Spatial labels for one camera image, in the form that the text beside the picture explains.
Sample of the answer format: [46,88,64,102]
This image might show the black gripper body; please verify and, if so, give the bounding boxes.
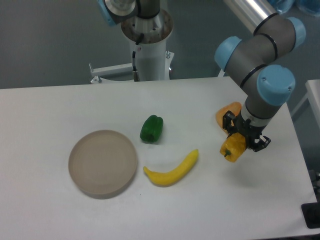
[235,113,266,143]

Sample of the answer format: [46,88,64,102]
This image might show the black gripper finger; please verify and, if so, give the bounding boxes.
[246,135,271,152]
[222,110,237,133]

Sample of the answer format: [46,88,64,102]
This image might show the yellow bell pepper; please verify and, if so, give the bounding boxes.
[219,132,247,163]

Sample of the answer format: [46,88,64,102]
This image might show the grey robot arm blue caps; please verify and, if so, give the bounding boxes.
[97,0,306,152]

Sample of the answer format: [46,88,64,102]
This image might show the orange bell pepper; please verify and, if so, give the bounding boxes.
[215,101,242,135]

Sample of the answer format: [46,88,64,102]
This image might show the green bell pepper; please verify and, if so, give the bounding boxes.
[139,115,164,143]

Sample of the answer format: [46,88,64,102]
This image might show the beige round plate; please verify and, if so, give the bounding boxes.
[68,130,138,199]

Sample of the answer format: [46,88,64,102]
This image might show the white side table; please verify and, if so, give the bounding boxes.
[290,79,320,125]

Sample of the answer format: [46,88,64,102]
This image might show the black device at table edge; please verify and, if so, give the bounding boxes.
[301,202,320,229]

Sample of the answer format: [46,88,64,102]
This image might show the yellow banana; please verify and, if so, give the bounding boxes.
[143,149,199,187]

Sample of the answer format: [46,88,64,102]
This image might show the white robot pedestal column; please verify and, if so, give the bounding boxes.
[121,9,173,82]

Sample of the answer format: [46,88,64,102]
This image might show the black cable on pedestal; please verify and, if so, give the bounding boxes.
[131,33,144,83]

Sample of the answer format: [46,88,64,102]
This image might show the white pedestal base bracket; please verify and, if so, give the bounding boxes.
[89,50,175,84]

